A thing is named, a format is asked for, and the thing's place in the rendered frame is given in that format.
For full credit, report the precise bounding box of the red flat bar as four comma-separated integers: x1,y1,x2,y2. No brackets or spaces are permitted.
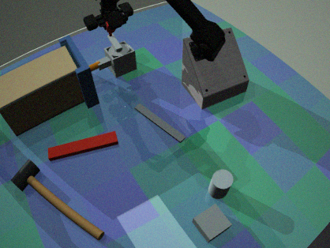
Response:
48,131,118,161

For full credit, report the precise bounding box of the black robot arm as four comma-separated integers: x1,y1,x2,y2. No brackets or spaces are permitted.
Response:
101,0,226,62

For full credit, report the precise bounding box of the grey flat bar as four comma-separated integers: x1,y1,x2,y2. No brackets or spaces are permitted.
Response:
134,103,186,143

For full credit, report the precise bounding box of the black-headed mallet with wooden handle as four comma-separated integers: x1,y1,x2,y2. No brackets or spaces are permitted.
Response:
11,160,104,240

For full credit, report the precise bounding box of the grey cylinder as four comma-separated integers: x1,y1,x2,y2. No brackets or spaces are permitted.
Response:
208,169,233,199

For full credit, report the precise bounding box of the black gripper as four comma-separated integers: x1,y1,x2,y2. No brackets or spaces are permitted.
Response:
83,2,134,31

